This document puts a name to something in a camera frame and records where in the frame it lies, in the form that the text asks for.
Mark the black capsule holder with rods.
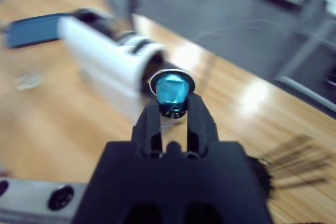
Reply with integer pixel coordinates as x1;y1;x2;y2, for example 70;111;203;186
249;134;336;199

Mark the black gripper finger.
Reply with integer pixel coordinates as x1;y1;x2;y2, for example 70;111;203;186
132;102;164;157
186;94;219;157

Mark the white capsule coffee machine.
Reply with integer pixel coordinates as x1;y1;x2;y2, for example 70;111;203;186
57;8;169;125

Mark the teal plastic tray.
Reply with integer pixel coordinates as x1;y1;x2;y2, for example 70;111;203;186
5;13;69;49

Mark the blue coffee capsule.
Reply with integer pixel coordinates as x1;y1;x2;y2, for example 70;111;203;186
149;68;196;120

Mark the clear drinking glass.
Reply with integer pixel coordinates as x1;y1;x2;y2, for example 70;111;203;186
17;72;45;90

